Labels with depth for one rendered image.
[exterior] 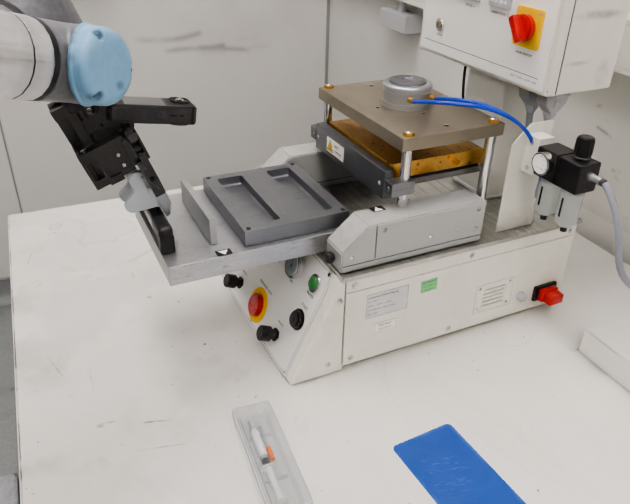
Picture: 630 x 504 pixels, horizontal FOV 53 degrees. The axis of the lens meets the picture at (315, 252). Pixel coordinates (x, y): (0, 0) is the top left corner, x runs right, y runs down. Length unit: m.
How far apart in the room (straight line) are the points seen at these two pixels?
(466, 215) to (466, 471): 0.37
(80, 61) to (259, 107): 1.93
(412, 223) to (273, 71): 1.66
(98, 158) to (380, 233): 0.39
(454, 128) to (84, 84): 0.54
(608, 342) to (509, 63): 0.46
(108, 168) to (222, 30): 1.60
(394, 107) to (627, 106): 0.57
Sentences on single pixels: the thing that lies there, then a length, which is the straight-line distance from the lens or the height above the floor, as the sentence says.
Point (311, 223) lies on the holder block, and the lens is 0.92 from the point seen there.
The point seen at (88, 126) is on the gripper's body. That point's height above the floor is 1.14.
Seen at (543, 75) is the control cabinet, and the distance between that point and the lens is 1.00.
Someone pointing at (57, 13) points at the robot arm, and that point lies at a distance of 0.81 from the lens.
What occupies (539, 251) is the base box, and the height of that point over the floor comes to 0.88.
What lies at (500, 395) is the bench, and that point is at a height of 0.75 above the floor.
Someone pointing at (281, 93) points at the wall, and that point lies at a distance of 2.55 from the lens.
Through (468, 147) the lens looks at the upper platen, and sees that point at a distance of 1.04.
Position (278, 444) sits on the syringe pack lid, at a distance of 0.88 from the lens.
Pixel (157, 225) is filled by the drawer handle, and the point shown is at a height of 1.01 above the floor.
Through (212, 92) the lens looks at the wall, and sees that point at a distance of 2.46.
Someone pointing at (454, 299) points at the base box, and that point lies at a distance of 1.06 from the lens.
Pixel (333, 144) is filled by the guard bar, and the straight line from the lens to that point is 1.06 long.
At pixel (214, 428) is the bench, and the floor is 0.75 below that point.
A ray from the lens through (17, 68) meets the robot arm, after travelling 0.60.
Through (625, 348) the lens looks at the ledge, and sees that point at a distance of 1.11.
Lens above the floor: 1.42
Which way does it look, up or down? 31 degrees down
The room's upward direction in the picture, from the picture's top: 1 degrees clockwise
